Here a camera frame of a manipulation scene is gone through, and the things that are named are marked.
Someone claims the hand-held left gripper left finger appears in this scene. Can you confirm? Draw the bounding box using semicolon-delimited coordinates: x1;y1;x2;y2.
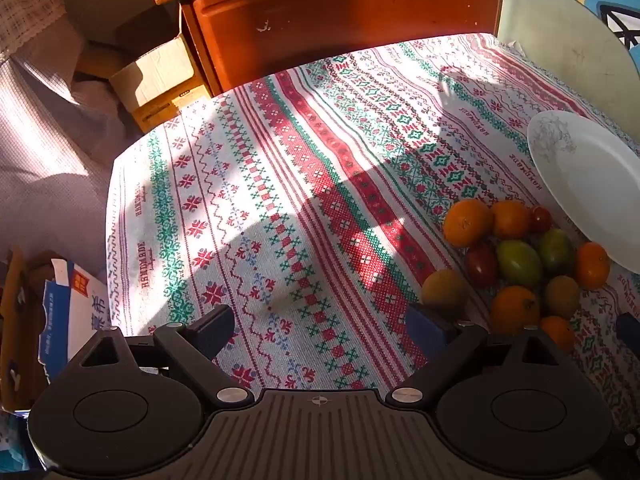
67;304;256;408

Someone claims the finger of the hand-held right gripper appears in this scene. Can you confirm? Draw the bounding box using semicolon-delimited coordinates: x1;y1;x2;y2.
616;311;640;356

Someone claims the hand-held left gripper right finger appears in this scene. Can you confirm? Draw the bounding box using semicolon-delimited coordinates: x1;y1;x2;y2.
385;303;573;406

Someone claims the kiwi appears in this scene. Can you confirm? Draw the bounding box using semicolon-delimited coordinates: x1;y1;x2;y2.
421;269;470;310
544;276;581;319

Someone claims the red plum tomato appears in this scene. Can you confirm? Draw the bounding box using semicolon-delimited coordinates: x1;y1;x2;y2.
465;243;499;288

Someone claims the green tomato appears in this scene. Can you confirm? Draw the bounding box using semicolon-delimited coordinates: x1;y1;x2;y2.
496;239;544;289
537;228;575;276

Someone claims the white plate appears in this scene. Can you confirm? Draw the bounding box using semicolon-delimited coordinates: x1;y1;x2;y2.
526;111;640;275

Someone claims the large orange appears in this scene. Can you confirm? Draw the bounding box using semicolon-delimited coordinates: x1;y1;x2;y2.
443;199;495;248

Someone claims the blue and white carton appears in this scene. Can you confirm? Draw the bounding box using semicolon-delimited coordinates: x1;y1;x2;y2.
39;258;112;386

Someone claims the small red tomato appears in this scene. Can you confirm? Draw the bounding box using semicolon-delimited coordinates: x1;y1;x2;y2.
529;206;553;233

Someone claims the patterned woven tablecloth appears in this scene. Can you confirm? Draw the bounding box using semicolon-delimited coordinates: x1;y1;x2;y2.
105;32;640;413

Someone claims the brown cardboard sheet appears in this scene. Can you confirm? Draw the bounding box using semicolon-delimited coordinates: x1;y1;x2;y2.
0;247;53;413

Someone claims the blue plastic packet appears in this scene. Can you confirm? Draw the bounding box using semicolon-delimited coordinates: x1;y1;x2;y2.
0;410;48;472

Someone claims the white waffle cloth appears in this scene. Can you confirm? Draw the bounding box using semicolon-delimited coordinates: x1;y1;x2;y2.
0;35;147;281

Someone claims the open cardboard box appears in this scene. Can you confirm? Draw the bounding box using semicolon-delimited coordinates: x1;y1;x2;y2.
110;32;212;134

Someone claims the brown cardboard box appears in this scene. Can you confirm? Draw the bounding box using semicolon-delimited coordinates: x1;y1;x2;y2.
75;5;183;82

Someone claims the wooden cabinet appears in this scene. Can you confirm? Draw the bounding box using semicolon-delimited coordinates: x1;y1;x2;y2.
148;0;522;97

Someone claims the checked lace cloth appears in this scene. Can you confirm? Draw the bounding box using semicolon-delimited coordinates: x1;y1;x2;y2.
0;0;69;63

